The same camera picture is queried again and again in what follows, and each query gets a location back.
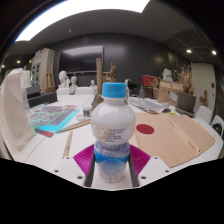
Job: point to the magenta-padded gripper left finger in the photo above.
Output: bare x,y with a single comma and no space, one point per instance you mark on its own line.
83,161

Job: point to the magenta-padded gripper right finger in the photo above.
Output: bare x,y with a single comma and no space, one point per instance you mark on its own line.
141,161

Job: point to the white bottle with blue cap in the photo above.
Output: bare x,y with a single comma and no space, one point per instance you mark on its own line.
112,123

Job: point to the thin wooden stick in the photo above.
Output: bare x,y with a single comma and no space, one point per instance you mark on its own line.
67,144

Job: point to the flat round red coaster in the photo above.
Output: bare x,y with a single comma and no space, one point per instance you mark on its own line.
145,129

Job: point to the flat wooden slat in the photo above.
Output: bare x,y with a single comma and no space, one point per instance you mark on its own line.
75,125

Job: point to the beige cloth table mat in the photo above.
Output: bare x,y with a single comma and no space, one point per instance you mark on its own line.
173,140

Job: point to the white tape roll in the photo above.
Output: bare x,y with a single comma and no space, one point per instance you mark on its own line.
81,118

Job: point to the small paint jar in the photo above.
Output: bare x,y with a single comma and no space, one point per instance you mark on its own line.
87,111

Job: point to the small yellow object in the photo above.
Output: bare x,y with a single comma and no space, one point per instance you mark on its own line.
172,113

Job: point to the grey printed newspaper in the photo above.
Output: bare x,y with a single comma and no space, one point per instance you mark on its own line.
145,104

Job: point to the small white cup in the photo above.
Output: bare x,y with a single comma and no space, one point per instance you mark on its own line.
165,105

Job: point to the dark round plant saucer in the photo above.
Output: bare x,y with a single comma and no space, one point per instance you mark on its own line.
185,114

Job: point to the white plastic chair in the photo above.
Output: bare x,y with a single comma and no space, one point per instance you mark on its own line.
216,119
62,91
83,91
204,114

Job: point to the cardboard box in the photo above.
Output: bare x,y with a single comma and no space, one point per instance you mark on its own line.
166,91

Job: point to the small white plaster bust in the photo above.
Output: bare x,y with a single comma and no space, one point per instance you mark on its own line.
93,86

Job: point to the red box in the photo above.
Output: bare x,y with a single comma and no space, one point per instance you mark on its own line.
149,81

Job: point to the black backpack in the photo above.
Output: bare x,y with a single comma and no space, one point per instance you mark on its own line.
219,130

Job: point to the white fabric bag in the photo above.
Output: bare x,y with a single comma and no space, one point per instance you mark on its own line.
15,110

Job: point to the small black box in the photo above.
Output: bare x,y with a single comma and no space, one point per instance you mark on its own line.
32,91

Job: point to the wooden easel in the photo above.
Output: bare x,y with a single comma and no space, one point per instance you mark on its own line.
50,78

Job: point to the white plaster statue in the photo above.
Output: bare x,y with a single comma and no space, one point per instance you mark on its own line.
166,75

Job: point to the white shelf cabinet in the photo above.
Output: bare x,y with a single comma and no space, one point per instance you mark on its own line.
40,68

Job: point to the round ceiling spotlights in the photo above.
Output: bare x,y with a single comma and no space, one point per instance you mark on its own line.
189,51

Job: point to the long ceiling light strip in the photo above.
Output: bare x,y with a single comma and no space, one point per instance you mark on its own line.
86,13

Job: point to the wooden wall figure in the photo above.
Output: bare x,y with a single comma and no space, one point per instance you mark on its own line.
203,98

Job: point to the black wall screen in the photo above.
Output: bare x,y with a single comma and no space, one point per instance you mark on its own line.
80,60

